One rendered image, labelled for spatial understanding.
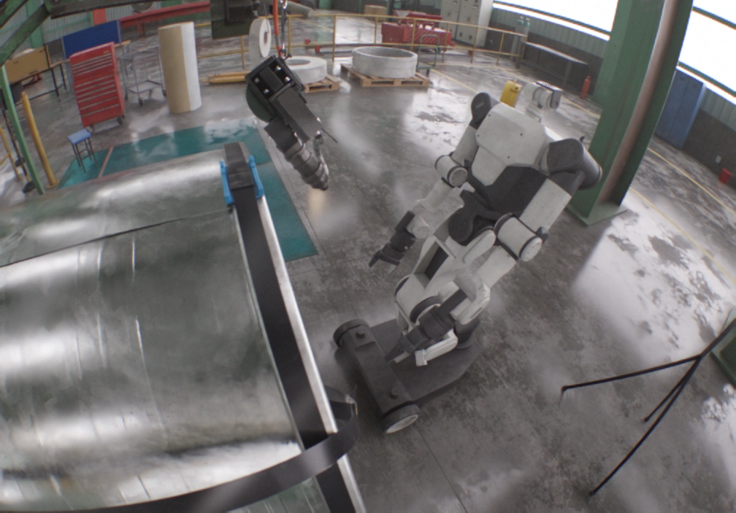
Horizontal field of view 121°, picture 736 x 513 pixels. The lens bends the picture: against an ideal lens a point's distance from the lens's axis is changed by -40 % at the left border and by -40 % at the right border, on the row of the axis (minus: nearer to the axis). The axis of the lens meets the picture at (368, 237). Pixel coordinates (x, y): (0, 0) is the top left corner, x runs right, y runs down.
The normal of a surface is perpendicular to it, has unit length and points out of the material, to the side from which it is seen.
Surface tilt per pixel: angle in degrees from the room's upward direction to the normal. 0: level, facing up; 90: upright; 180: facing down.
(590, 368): 0
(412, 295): 59
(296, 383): 33
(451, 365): 0
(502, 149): 69
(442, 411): 0
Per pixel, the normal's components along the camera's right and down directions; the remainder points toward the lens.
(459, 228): -0.81, -0.06
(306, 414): 0.30, -0.25
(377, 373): 0.07, -0.76
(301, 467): 0.65, -0.40
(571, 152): -0.81, -0.30
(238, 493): 0.47, -0.40
